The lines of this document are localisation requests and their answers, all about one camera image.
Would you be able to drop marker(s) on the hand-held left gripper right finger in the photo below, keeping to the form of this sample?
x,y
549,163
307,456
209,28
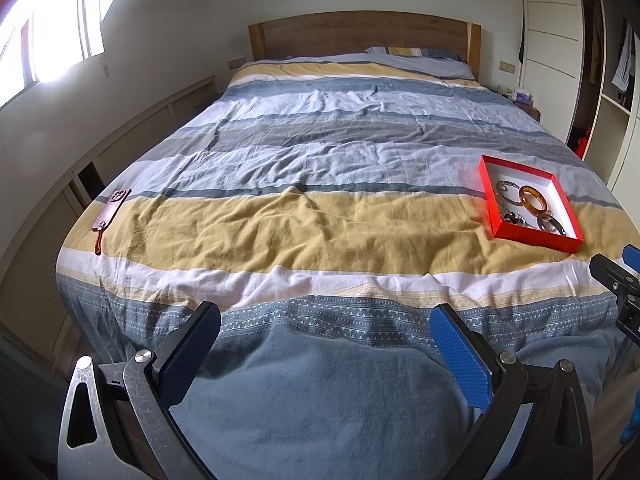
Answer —
x,y
460,355

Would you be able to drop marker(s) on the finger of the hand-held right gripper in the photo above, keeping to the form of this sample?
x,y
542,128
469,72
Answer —
x,y
631,322
612,272

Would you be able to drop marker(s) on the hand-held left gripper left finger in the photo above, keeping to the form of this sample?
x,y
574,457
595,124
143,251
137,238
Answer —
x,y
190,350

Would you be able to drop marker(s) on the dark mottled bangle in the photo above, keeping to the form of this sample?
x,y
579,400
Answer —
x,y
545,218

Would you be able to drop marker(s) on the amber bangle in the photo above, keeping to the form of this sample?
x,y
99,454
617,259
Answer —
x,y
543,205

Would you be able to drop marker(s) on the red shallow cardboard box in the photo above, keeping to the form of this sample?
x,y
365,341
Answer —
x,y
545,180

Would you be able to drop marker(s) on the blue cloth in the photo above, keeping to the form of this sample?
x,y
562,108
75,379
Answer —
x,y
632,425

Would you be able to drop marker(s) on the red bag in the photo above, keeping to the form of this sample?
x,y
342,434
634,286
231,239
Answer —
x,y
582,145

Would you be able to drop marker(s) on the phone in red case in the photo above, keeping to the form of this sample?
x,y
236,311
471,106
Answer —
x,y
112,207

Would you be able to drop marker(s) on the bed with striped duvet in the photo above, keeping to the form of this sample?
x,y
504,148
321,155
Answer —
x,y
300,210

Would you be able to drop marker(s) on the wooden nightstand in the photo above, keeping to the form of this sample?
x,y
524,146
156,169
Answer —
x,y
531,110

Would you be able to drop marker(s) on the purple tissue box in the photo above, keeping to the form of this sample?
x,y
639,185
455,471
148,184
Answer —
x,y
523,96

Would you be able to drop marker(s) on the hanging striped shirt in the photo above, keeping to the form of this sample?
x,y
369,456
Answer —
x,y
622,65

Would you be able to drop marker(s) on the white wardrobe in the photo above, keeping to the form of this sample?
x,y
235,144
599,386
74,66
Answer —
x,y
550,35

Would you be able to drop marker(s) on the striped pillow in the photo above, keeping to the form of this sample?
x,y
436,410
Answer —
x,y
425,62

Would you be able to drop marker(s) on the wooden headboard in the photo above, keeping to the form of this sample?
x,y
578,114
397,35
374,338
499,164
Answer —
x,y
360,32

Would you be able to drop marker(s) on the window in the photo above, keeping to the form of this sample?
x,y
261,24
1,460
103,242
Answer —
x,y
50,35

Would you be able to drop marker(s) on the white low wall cabinet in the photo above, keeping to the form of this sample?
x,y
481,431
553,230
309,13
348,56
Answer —
x,y
50,170

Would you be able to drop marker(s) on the wall switch panel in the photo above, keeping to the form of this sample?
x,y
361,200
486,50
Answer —
x,y
236,64
507,66

